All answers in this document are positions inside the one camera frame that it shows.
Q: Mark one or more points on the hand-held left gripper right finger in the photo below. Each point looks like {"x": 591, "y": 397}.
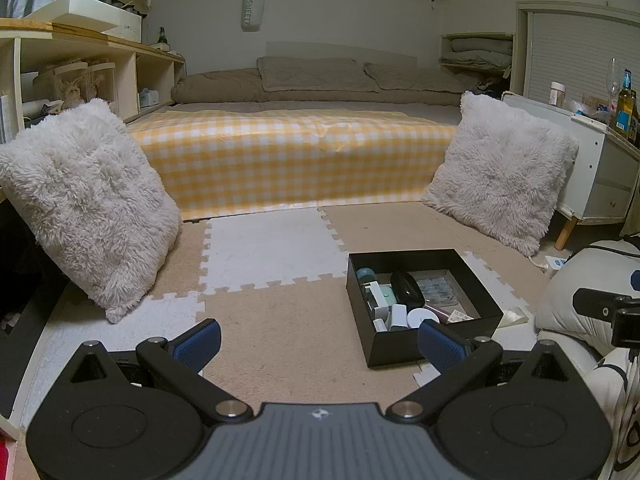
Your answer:
{"x": 440, "y": 347}

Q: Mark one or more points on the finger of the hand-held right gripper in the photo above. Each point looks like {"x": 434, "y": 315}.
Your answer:
{"x": 595, "y": 302}

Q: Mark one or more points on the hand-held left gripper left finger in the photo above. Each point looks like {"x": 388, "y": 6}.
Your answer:
{"x": 197, "y": 347}

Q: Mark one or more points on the brown tube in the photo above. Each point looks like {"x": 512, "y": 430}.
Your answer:
{"x": 441, "y": 312}

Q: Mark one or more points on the white tape measure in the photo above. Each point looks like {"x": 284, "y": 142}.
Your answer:
{"x": 421, "y": 317}

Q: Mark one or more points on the black box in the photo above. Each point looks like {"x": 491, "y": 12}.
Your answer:
{"x": 390, "y": 347}

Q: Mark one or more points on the white charger plug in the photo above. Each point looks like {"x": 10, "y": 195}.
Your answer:
{"x": 398, "y": 317}

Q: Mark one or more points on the clear plastic case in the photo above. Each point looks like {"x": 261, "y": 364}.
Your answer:
{"x": 440, "y": 287}

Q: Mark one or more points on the black oval case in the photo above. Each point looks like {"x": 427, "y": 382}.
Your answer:
{"x": 407, "y": 290}

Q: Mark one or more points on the mint round case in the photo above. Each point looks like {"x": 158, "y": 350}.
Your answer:
{"x": 387, "y": 294}

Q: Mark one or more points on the white hand tool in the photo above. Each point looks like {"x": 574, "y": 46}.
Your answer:
{"x": 375, "y": 305}

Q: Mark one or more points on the white patterned cloth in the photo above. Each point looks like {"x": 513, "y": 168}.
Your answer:
{"x": 570, "y": 300}

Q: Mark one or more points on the white power strip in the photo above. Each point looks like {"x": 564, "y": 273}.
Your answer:
{"x": 555, "y": 262}

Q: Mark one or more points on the white foam mat tile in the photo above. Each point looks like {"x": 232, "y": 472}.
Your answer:
{"x": 500, "y": 280}
{"x": 270, "y": 250}
{"x": 125, "y": 320}

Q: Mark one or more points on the pale yellow paper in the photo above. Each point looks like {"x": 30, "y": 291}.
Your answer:
{"x": 512, "y": 317}

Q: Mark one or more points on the beige foam mat tile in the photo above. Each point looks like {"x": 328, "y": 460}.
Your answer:
{"x": 290, "y": 330}
{"x": 400, "y": 230}
{"x": 185, "y": 265}

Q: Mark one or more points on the white side cabinet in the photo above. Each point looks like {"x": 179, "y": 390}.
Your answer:
{"x": 605, "y": 175}

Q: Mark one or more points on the black storage cubby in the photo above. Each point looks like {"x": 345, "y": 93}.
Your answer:
{"x": 20, "y": 350}

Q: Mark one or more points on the large fluffy white cushion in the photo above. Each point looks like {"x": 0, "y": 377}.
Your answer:
{"x": 85, "y": 200}

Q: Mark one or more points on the brown glass bottle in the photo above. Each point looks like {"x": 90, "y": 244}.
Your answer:
{"x": 635, "y": 120}

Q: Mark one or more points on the crumpled plastic packet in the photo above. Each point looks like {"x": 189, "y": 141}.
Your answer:
{"x": 590, "y": 107}

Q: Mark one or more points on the beer bottle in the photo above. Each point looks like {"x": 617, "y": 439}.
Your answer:
{"x": 624, "y": 105}

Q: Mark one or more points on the yellow checkered bed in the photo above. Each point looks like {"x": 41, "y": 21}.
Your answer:
{"x": 290, "y": 160}

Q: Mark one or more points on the white lidded jar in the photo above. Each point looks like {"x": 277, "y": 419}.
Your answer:
{"x": 557, "y": 94}

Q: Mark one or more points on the red plastic bin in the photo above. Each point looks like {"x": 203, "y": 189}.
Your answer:
{"x": 6, "y": 460}

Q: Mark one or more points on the wine glass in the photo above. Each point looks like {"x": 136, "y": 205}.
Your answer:
{"x": 612, "y": 80}

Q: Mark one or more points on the white slatted door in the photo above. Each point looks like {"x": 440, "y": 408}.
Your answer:
{"x": 570, "y": 50}

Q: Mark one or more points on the tissue box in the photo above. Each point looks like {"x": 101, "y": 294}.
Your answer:
{"x": 147, "y": 96}

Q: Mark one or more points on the rolled beige duvet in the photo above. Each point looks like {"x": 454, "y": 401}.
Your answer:
{"x": 215, "y": 87}

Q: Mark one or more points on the bed mattress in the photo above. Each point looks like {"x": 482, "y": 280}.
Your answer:
{"x": 310, "y": 106}

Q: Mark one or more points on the beige pillow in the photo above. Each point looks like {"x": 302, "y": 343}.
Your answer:
{"x": 415, "y": 80}
{"x": 310, "y": 74}

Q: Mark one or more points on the folded bedding stack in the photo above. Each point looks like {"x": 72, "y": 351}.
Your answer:
{"x": 477, "y": 52}

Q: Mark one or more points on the clear plastic container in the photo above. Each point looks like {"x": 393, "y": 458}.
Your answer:
{"x": 102, "y": 80}
{"x": 65, "y": 85}

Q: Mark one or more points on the green glass bottle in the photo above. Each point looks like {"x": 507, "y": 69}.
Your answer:
{"x": 161, "y": 37}

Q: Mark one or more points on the white storage box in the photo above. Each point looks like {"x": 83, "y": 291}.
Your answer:
{"x": 85, "y": 12}

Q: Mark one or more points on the wooden shelf unit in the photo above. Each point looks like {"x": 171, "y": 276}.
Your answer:
{"x": 20, "y": 27}

